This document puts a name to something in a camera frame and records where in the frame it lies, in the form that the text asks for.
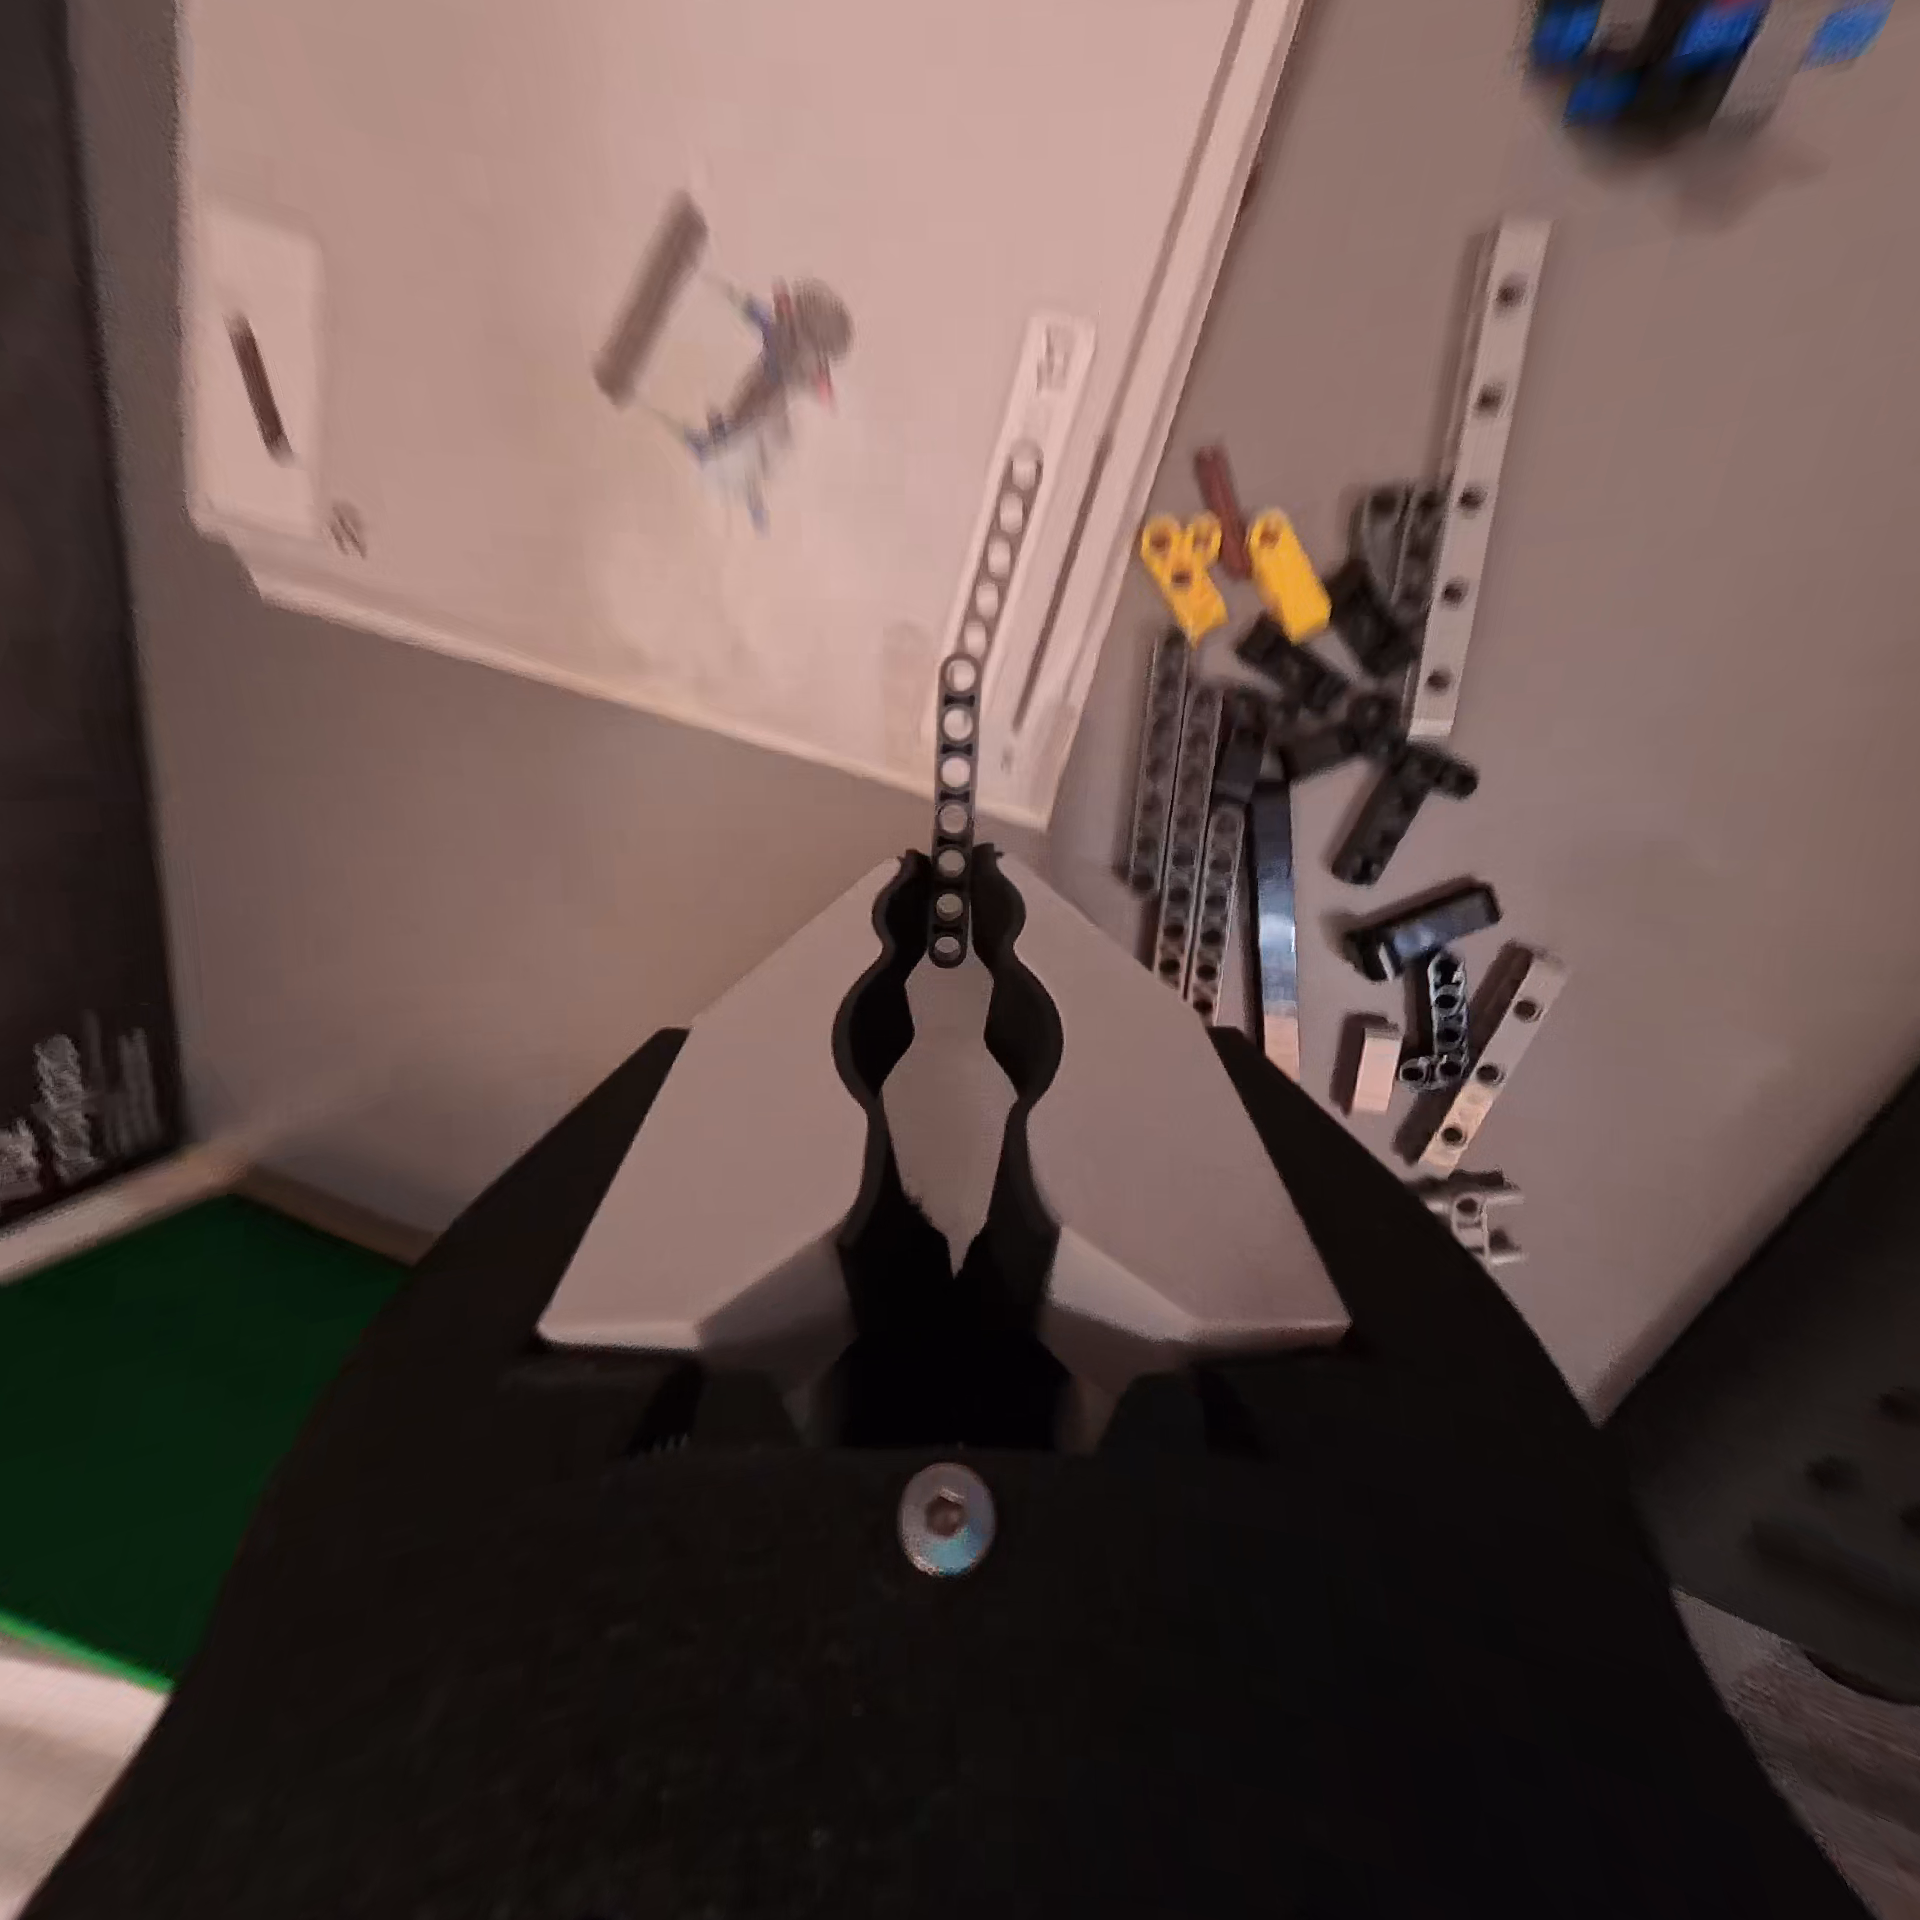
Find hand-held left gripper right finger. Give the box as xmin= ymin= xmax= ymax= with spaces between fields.
xmin=960 ymin=848 xmax=1357 ymax=1449

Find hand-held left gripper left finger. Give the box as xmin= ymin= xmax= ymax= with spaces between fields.
xmin=536 ymin=852 xmax=963 ymax=1449

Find black thin lego beam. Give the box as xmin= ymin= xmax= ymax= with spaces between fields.
xmin=928 ymin=652 xmax=993 ymax=970

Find pile of dark lego beams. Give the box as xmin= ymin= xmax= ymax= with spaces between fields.
xmin=1126 ymin=481 xmax=1568 ymax=1261

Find yellow lego connector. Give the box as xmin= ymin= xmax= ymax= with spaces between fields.
xmin=1141 ymin=512 xmax=1231 ymax=642
xmin=1246 ymin=511 xmax=1335 ymax=642

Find brown lego axle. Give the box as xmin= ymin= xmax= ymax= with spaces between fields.
xmin=1197 ymin=445 xmax=1256 ymax=585

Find long light grey lego beam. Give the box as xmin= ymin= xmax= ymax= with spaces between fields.
xmin=1408 ymin=220 xmax=1555 ymax=741

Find pile of lego pins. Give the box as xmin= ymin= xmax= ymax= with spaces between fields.
xmin=1530 ymin=0 xmax=1877 ymax=129

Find instruction booklet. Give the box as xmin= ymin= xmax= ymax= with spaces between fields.
xmin=181 ymin=0 xmax=1309 ymax=828

